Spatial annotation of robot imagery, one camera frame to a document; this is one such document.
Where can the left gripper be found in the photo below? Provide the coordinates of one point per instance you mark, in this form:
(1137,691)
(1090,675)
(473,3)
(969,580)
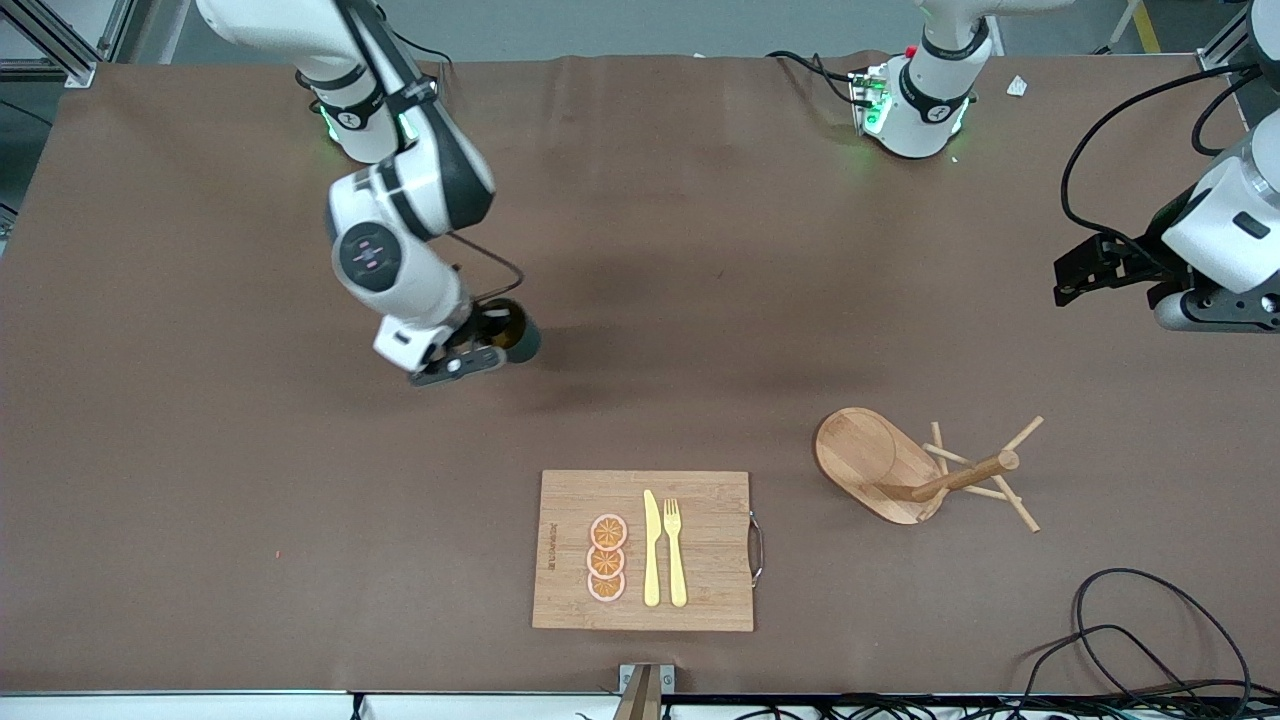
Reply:
(1128,262)

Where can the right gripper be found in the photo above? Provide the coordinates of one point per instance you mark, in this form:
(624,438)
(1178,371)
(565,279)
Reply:
(497,325)

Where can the dark green cup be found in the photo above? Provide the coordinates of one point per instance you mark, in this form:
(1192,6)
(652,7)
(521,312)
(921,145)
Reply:
(528,345)

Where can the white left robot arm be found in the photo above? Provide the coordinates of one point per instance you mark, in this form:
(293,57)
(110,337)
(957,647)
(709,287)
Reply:
(920,120)

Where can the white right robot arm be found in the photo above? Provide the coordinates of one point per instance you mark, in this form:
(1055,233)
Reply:
(380,260)

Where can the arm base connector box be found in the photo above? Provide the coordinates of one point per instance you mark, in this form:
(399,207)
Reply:
(868,95)

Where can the wooden cup rack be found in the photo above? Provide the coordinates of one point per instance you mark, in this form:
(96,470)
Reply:
(860,450)

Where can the white paper scrap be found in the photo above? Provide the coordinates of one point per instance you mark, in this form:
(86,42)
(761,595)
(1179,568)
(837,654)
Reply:
(1017,86)

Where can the orange slice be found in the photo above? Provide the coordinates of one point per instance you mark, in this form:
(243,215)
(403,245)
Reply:
(609,532)

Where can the brown table cover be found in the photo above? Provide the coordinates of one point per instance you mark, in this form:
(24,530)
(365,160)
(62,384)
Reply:
(300,500)

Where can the yellow plastic knife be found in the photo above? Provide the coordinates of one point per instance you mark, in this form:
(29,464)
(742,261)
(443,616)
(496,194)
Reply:
(651,560)

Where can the yellow plastic fork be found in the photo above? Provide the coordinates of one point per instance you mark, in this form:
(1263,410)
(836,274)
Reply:
(677,570)

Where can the wooden cutting board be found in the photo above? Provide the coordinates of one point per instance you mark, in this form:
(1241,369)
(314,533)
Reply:
(700,600)

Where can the aluminium frame profile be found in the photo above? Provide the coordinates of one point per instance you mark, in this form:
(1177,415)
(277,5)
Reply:
(1215,65)
(75,70)

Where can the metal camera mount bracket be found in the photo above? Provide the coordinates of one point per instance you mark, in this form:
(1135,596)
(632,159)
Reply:
(645,690)

